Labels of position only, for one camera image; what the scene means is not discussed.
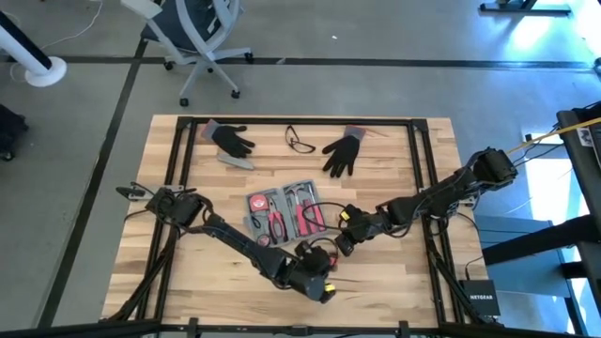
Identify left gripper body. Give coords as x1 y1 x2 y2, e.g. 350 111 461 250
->
286 269 330 301

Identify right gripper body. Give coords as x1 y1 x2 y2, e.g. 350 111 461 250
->
345 210 394 245

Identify pink thick-handled tool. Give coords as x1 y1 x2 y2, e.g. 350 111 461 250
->
304 186 328 235

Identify pink tool handle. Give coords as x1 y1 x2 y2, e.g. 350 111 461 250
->
266 197 290 245

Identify grey plastic tool case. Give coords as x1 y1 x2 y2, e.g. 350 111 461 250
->
242 178 329 249

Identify black work glove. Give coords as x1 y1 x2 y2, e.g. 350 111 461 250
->
321 124 368 179
201 118 257 160

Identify large pink flat-faced tool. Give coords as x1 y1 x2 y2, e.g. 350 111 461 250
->
247 192 270 215

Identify grey utility knife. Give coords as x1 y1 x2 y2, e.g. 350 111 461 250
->
216 152 257 171

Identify black overhead rig crossbar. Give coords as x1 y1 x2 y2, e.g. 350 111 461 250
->
0 318 601 338

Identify black standing desk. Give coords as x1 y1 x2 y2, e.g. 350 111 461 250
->
479 0 572 18

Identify black wheeled object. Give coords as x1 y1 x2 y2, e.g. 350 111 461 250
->
0 102 30 161

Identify white tower fan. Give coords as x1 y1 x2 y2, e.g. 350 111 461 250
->
0 8 69 88

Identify black looped cable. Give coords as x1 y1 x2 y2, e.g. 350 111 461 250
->
300 201 349 233
309 237 340 269

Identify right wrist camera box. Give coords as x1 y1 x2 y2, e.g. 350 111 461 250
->
339 204 366 225

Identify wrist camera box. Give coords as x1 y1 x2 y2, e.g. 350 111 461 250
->
339 204 366 225
294 239 335 276

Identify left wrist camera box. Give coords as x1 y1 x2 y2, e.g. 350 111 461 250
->
294 239 335 276

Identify tortoise-frame safety glasses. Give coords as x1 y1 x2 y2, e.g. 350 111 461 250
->
285 124 317 155

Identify black diagonal frame brace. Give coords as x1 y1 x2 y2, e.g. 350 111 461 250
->
424 229 503 328
105 241 175 325

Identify black Netgear switch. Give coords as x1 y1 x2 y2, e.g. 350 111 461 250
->
458 280 502 318

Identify black thin floor cable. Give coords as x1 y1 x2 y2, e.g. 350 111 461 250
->
514 138 564 170

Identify yellow hanging cable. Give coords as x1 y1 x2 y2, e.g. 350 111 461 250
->
505 116 601 156

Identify white-frame mesh office chair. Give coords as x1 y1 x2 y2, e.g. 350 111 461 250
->
120 0 254 107

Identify white floor cable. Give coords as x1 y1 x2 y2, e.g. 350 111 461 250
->
8 0 105 85

